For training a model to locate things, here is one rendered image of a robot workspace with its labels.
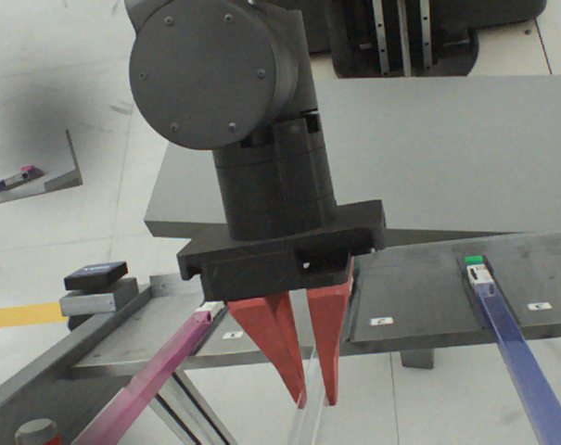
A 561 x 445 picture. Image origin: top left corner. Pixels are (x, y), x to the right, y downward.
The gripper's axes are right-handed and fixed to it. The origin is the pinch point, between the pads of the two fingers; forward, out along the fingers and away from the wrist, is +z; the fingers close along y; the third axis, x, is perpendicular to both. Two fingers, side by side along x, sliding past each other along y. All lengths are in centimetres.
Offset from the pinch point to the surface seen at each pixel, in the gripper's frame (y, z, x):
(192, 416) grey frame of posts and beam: -22, 19, 41
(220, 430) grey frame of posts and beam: -22, 26, 51
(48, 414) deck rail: -19.1, 2.2, 6.2
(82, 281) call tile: -21.5, -3.0, 21.2
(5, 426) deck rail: -19.0, 0.4, 1.0
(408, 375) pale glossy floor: 1, 41, 94
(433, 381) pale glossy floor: 6, 42, 93
